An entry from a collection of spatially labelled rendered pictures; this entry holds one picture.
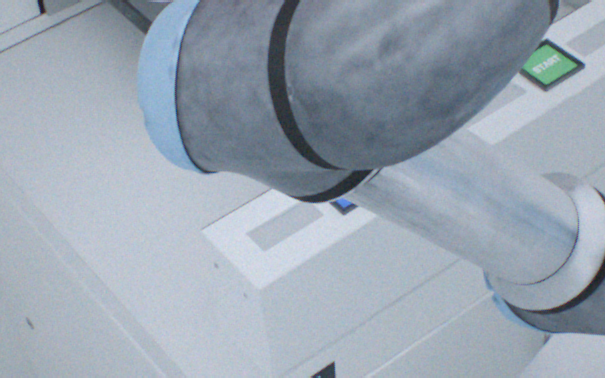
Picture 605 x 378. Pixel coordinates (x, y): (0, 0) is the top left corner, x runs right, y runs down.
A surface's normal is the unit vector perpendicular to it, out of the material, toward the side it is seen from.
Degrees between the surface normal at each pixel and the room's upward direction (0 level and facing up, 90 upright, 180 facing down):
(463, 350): 90
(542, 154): 90
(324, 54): 47
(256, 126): 87
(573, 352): 0
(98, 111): 0
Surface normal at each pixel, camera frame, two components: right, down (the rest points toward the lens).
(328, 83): -0.37, 0.20
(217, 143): -0.47, 0.73
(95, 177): -0.07, -0.69
